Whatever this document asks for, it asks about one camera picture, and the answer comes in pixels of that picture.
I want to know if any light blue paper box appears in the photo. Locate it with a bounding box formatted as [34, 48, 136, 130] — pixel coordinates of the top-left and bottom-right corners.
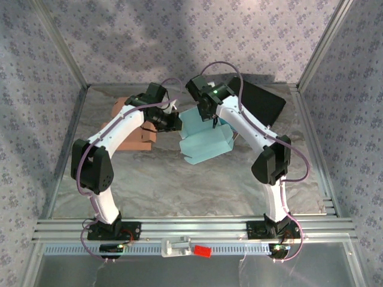
[178, 108, 235, 165]

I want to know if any orange brown paper box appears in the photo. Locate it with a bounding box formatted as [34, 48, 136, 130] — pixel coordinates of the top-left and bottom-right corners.
[100, 96, 158, 152]

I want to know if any black hard case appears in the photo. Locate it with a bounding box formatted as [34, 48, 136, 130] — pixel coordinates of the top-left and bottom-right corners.
[227, 77, 287, 128]

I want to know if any red plastic block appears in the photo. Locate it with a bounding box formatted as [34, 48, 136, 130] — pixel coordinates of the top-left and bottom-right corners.
[193, 245, 212, 258]

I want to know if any black left controller board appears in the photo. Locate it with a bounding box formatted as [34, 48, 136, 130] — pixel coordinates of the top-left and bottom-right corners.
[99, 243, 125, 259]

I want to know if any black controller board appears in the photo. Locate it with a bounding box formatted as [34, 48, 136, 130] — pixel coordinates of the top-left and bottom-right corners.
[268, 243, 291, 259]
[99, 243, 125, 259]

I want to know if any black right controller board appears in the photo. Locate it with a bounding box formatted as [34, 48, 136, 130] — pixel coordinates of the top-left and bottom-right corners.
[268, 243, 291, 259]

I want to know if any grey metal panel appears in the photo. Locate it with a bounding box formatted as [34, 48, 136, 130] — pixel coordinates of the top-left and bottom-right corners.
[22, 242, 369, 287]

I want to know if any aluminium table side rail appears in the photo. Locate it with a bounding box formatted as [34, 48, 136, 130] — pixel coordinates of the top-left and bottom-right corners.
[38, 85, 91, 221]
[288, 85, 342, 218]

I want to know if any aluminium mounting rail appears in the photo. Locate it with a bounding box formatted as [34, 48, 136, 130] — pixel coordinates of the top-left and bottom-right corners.
[32, 217, 358, 242]

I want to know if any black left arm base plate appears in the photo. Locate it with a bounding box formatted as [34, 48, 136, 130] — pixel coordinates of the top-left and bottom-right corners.
[87, 221, 142, 241]

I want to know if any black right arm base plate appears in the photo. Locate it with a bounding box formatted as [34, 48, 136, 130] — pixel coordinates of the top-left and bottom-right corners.
[247, 220, 302, 240]

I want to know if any white plastic bracket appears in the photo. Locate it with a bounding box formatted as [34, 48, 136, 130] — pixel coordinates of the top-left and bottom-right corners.
[160, 236, 192, 258]

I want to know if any aluminium frame post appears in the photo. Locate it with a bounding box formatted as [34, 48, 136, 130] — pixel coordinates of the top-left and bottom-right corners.
[296, 0, 354, 92]

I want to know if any grey slotted cable duct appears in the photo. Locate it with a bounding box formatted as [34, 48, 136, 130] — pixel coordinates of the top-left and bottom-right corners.
[43, 242, 288, 257]

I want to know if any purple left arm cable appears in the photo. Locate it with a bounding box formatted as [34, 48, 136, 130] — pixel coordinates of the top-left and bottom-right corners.
[77, 77, 185, 264]

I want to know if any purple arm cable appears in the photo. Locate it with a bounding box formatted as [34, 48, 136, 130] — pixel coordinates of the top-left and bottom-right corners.
[77, 77, 185, 264]
[199, 60, 311, 264]

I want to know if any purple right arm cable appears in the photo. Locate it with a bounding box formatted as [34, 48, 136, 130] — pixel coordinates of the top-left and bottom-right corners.
[199, 60, 311, 264]

